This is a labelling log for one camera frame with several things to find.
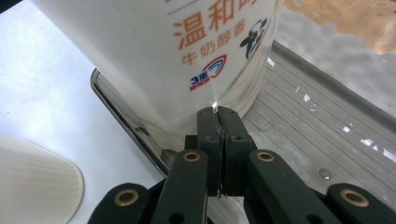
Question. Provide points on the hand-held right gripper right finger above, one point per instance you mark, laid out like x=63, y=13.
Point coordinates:
x=236, y=140

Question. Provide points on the white bottle with blue pump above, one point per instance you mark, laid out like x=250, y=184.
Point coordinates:
x=140, y=62

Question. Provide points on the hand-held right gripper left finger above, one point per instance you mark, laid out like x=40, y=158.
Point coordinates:
x=213, y=137

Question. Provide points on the cream pump bottle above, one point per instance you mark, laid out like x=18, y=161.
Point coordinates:
x=34, y=183

